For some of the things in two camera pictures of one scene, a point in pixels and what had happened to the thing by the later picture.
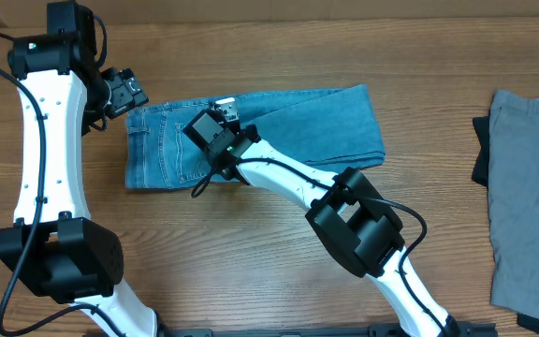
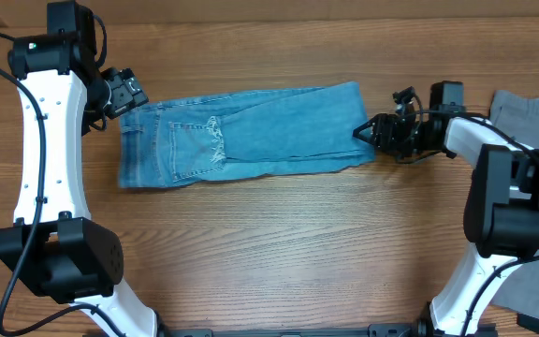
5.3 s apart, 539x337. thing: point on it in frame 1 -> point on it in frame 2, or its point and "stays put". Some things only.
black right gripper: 244,132 -> 385,135
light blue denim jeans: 168,144 stays put
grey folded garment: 529,205 stays put
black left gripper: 129,92 stays put
